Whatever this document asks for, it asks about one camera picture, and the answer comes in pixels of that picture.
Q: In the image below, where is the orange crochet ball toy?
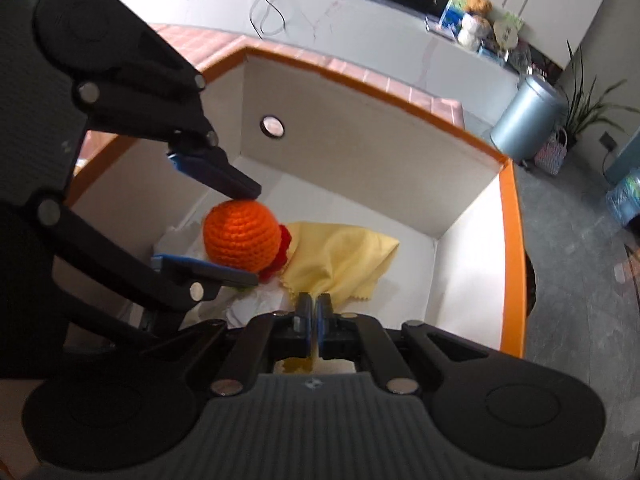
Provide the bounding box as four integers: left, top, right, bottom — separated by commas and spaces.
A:
202, 199, 294, 291

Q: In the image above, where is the white marble television cabinet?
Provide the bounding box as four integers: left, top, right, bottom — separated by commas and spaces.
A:
100, 0, 522, 127

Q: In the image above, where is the blue water jug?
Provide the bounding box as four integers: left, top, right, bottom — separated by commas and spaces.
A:
606, 170, 640, 227

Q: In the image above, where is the woven plastic basket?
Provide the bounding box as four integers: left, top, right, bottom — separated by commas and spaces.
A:
534, 127, 570, 177

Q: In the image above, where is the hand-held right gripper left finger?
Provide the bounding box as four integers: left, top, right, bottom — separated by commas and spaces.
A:
150, 293, 316, 395

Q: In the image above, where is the orange cardboard box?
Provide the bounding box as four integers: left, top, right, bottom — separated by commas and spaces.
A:
65, 45, 529, 361

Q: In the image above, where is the round paper fan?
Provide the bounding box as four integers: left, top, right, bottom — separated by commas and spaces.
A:
492, 12, 524, 51

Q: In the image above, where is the silver blue trash bin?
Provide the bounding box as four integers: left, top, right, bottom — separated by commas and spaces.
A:
490, 74, 569, 161

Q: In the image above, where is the long leaf potted plant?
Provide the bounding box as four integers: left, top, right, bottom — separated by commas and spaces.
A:
555, 40, 640, 147

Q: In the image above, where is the teddy bear on white cup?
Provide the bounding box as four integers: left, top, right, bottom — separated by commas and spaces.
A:
457, 12, 494, 51

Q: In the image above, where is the yellow cloth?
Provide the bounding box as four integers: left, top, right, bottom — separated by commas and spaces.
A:
280, 221, 401, 312

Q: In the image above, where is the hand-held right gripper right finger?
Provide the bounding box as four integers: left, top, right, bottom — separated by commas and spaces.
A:
319, 293, 490, 396

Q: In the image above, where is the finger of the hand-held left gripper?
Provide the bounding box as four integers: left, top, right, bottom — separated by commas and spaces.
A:
25, 189, 260, 351
72, 19, 263, 200

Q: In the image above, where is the black cable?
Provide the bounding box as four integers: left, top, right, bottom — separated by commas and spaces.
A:
252, 0, 287, 37

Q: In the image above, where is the green and blue picture card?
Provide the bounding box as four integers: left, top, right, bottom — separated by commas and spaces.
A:
440, 0, 474, 31

